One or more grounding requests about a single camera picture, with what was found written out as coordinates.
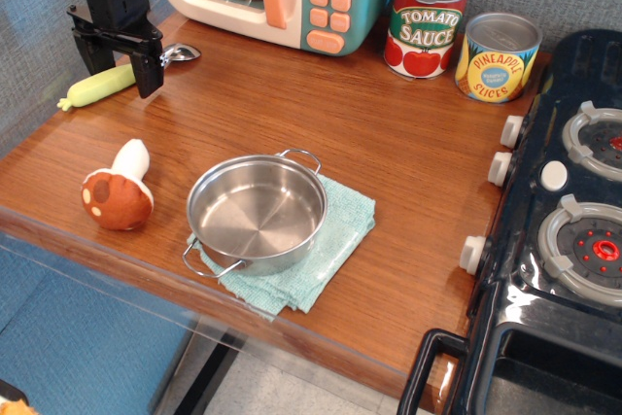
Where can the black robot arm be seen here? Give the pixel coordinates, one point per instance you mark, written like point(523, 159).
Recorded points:
point(104, 27)

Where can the tomato sauce can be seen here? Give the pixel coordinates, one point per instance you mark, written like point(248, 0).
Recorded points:
point(421, 36)

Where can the black toy stove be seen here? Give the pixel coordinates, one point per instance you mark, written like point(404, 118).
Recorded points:
point(544, 333)

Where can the pineapple slices can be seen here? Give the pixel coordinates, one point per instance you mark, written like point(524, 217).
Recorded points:
point(498, 54)

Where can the orange plush toy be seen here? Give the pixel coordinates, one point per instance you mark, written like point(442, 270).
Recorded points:
point(16, 407)

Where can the silver steel pot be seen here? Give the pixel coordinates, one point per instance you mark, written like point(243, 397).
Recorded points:
point(254, 215)

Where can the plush brown mushroom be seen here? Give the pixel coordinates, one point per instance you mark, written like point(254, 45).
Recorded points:
point(116, 198)

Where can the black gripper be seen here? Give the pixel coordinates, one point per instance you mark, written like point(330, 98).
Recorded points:
point(104, 27)

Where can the teal folded cloth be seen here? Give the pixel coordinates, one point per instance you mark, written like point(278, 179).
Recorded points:
point(349, 219)

